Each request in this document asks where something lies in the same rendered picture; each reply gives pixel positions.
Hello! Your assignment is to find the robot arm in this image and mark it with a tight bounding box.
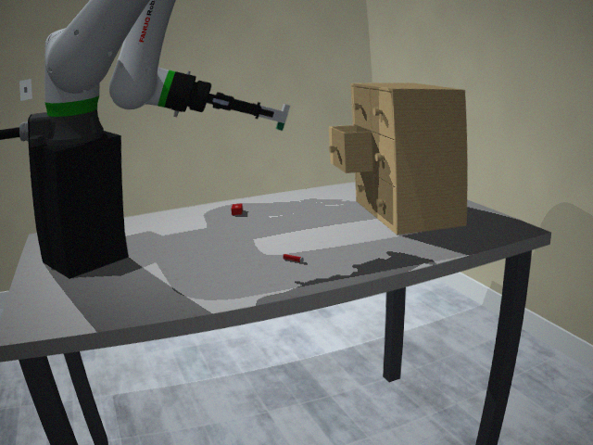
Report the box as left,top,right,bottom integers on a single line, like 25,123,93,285
0,0,197,147

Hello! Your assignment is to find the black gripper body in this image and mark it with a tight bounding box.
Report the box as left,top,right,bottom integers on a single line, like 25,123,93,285
189,81,223,112

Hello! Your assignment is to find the small tan wooden chest of drawers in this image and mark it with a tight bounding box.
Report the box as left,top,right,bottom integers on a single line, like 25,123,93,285
350,83,468,235

